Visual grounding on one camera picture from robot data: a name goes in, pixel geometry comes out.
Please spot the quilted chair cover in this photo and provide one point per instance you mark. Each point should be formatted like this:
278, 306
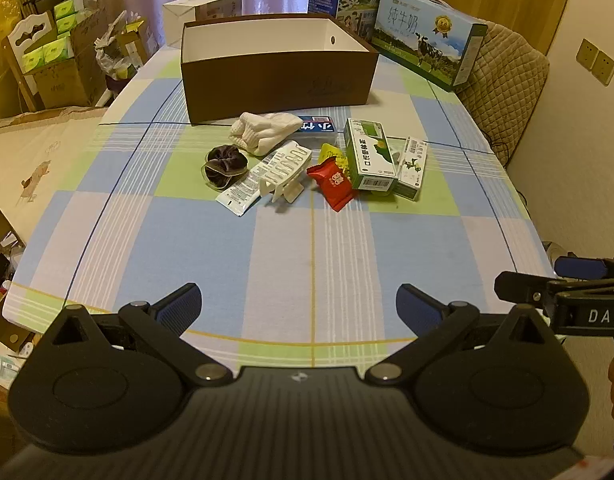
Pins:
507, 80

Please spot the green medicine box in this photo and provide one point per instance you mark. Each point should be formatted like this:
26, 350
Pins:
372, 155

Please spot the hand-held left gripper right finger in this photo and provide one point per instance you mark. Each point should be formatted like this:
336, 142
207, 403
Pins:
417, 305

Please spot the brown cardboard box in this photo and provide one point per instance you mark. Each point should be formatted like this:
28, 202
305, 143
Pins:
267, 95

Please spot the wall socket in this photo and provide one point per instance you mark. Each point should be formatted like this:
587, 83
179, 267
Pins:
596, 61

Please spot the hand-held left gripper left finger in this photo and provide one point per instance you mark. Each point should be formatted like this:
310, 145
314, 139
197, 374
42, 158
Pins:
179, 305

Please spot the slim white green box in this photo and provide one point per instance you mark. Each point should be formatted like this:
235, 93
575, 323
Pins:
411, 170

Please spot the small white box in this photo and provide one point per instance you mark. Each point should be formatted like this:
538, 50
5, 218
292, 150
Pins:
202, 10

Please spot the white sock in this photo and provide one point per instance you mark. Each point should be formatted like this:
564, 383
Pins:
262, 130

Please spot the white sachet packet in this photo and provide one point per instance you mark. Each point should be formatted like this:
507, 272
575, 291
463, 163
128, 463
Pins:
252, 182

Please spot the cow print milk box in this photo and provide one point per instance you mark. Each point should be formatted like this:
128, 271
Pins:
427, 35

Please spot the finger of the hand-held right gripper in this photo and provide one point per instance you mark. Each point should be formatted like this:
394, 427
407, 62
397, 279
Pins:
522, 287
582, 266

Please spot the dark scrunchie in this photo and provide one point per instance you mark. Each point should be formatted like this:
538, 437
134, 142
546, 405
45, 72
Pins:
222, 165

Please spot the clear box with blue label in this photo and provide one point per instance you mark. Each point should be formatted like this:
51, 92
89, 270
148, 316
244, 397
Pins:
317, 130

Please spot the yellow snack packet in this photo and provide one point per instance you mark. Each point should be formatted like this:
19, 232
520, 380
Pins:
332, 155

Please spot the white plastic clip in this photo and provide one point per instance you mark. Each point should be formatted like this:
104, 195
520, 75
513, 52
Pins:
284, 191

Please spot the red candy packet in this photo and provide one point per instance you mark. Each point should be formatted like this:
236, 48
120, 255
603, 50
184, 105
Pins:
332, 182

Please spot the beige printed bedsheet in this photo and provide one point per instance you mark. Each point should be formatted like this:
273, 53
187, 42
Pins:
37, 160

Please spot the checked tablecloth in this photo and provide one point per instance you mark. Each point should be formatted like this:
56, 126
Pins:
287, 250

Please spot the cardboard carton of tissue packs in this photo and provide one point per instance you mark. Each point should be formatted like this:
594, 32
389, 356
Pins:
62, 70

